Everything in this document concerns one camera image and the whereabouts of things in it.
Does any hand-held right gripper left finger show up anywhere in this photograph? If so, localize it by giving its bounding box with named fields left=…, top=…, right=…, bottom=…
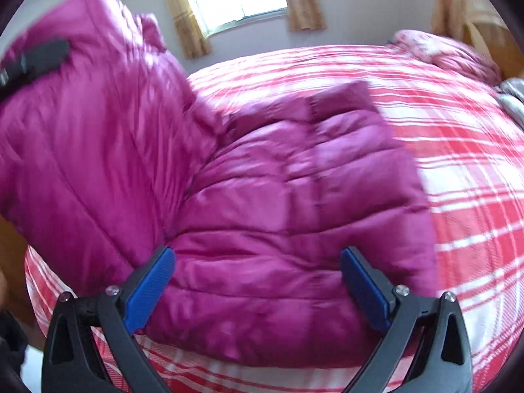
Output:
left=41, top=246, right=177, bottom=393

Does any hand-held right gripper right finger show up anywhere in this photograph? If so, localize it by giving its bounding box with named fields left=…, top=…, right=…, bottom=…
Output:
left=341, top=246, right=473, bottom=393

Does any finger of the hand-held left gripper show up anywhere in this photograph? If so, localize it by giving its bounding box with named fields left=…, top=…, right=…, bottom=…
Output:
left=0, top=39, right=70, bottom=101

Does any purple down jacket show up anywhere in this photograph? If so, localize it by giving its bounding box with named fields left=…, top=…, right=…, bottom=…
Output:
left=0, top=0, right=440, bottom=371

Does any brown wooden panel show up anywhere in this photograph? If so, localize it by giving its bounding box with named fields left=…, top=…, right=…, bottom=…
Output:
left=0, top=213, right=46, bottom=348

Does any person's dark clothing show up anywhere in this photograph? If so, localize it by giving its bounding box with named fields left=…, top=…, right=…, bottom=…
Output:
left=0, top=311, right=29, bottom=393

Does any red plaid bed sheet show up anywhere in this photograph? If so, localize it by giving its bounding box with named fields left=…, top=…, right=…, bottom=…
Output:
left=25, top=45, right=524, bottom=393

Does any grey cloth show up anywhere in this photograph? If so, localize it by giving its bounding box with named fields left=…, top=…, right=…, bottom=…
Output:
left=495, top=78, right=524, bottom=129

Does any pink floral quilt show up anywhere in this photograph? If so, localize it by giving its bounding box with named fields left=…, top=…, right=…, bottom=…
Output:
left=387, top=28, right=504, bottom=86

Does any wooden headboard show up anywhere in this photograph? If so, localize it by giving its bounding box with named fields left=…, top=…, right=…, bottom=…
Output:
left=432, top=0, right=518, bottom=80

